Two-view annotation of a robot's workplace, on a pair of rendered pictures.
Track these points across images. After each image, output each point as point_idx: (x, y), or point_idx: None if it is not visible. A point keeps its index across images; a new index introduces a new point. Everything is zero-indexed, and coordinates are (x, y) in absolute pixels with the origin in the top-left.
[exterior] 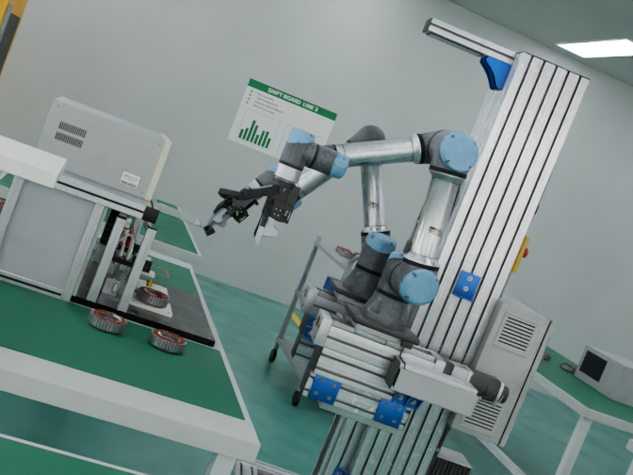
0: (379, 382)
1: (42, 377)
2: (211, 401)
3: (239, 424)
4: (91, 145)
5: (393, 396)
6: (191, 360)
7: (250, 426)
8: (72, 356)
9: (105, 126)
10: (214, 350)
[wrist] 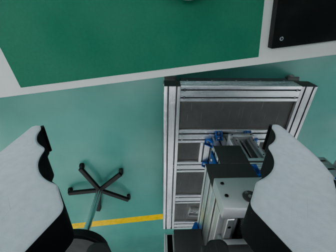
0: (200, 222)
1: None
2: (27, 49)
3: (0, 81)
4: None
5: (197, 226)
6: (166, 16)
7: (10, 92)
8: None
9: None
10: (253, 48)
